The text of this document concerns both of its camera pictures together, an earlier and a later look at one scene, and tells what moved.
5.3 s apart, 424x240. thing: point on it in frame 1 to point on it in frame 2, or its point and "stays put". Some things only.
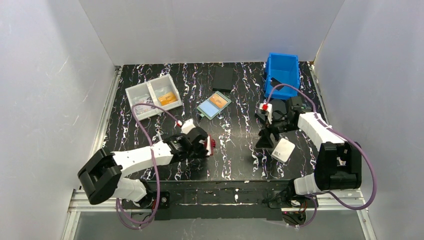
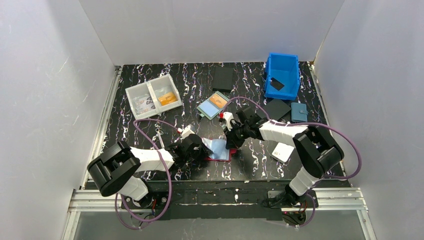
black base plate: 228,200 stays put
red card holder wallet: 209,144 to 232,151
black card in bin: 273,82 stays put
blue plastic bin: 285,68 stays put
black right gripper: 271,131 to 233,135
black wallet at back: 223,79 stays put
